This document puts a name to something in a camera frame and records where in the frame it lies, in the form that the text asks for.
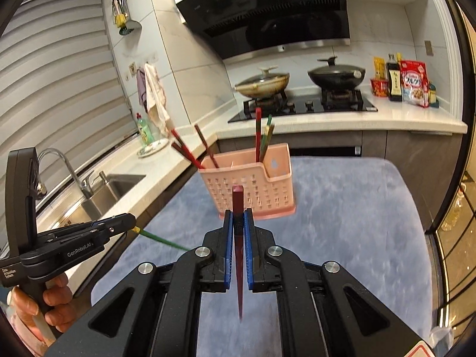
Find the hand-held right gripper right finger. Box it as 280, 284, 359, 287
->
243, 209, 422, 357

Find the dark soy sauce bottle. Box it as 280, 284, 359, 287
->
386, 54, 404, 102

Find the maroon chopstick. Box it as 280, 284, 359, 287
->
170, 141, 198, 169
231, 185, 246, 323

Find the pink perforated plastic basket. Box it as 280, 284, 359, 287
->
198, 143, 297, 221

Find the black range hood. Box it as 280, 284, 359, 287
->
176, 0, 352, 60

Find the purple hanging cloth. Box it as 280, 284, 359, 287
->
136, 68, 147, 107

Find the green chopstick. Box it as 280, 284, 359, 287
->
260, 115, 273, 163
132, 227, 191, 251

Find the blue plush mat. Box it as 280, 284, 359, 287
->
91, 156, 428, 357

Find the red instant noodle cup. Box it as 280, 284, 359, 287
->
370, 77, 390, 98

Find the red chopstick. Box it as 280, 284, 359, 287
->
255, 107, 262, 163
170, 129, 204, 169

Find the grey hanging skimmer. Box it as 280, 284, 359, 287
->
119, 19, 143, 37

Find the white hanging cloth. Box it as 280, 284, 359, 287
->
143, 63, 170, 136

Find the dark red-brown chopstick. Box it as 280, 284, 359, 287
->
194, 124, 219, 169

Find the chrome kitchen faucet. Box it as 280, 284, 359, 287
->
37, 148, 93, 199

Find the white dish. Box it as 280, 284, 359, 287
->
137, 137, 170, 157

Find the tan wok with lid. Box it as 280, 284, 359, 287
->
234, 66, 291, 99

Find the white window blind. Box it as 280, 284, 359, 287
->
0, 0, 136, 209

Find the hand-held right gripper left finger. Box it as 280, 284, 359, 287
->
46, 210, 235, 357

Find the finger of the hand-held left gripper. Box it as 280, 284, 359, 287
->
97, 213, 137, 239

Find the black gas stove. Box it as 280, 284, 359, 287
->
228, 89, 379, 124

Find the black wok with lid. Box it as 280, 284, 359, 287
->
307, 57, 367, 90

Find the black framed glass door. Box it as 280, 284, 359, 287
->
424, 7, 476, 343

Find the red and white cereal bag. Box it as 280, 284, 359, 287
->
400, 59, 430, 108

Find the stainless steel sink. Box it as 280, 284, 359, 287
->
35, 173, 146, 239

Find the green dish soap bottle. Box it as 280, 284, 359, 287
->
136, 113, 156, 145

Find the person's left hand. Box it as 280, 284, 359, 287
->
7, 272, 92, 356

